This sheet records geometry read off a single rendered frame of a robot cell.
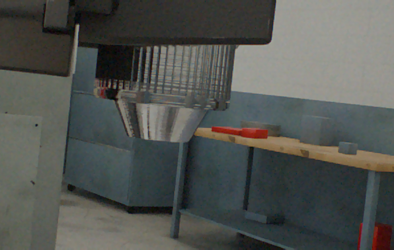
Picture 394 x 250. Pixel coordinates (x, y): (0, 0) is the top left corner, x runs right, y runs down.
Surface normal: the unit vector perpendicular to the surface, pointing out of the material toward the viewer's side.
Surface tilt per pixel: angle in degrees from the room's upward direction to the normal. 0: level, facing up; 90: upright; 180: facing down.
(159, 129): 117
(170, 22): 90
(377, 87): 90
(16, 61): 135
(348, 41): 90
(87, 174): 90
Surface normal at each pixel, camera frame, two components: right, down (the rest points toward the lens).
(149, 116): -0.21, 0.47
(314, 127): -0.86, -0.07
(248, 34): 0.14, 0.07
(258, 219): -0.70, -0.04
